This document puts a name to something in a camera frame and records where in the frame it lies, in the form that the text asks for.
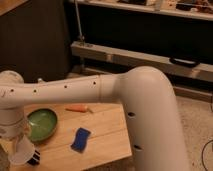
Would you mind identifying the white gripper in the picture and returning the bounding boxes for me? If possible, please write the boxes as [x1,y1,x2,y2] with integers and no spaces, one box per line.
[0,117,30,171]

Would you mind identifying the white ceramic cup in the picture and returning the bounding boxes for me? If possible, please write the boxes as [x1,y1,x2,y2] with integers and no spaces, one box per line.
[8,136,35,165]

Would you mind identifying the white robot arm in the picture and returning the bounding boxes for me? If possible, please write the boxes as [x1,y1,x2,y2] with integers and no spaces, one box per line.
[0,66,190,171]

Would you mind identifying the black white striped eraser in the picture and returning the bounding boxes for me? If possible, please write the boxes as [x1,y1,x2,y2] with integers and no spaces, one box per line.
[27,151,40,166]

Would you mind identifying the green bowl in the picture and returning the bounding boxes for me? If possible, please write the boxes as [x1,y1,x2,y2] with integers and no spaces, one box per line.
[27,108,58,143]

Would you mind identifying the blue sponge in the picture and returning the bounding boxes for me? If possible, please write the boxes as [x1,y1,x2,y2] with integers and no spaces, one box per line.
[71,128,91,153]

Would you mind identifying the orange toy carrot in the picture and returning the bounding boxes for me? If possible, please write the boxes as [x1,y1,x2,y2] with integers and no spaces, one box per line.
[65,104,93,113]

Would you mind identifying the wooden table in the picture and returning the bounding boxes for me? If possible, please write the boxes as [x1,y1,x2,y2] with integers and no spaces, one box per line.
[8,102,133,171]

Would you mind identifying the metal pole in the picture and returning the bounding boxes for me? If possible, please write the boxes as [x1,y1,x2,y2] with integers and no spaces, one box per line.
[74,0,86,46]

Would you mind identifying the black handle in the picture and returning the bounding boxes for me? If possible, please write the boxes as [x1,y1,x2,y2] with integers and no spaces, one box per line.
[169,58,200,68]

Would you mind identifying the black cable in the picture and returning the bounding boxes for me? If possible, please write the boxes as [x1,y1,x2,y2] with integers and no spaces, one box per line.
[201,139,213,171]

